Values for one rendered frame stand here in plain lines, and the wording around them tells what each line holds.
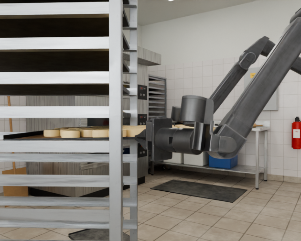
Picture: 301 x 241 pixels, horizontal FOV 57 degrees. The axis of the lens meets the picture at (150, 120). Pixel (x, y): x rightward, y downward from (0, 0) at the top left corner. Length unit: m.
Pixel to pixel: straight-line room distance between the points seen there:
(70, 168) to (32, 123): 0.89
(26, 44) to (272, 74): 0.62
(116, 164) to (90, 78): 0.23
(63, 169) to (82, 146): 2.73
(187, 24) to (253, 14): 1.24
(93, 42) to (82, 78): 0.10
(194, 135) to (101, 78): 0.29
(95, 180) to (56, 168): 2.83
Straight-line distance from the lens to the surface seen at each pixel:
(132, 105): 1.15
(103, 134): 0.76
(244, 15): 5.38
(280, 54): 0.71
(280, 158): 5.02
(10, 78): 0.83
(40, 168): 3.82
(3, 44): 0.85
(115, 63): 0.71
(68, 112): 0.76
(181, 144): 0.60
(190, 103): 0.61
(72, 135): 0.77
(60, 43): 0.79
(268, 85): 0.67
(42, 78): 0.79
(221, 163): 4.59
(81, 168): 3.34
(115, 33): 0.73
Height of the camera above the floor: 1.04
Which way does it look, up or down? 1 degrees down
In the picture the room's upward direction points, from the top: straight up
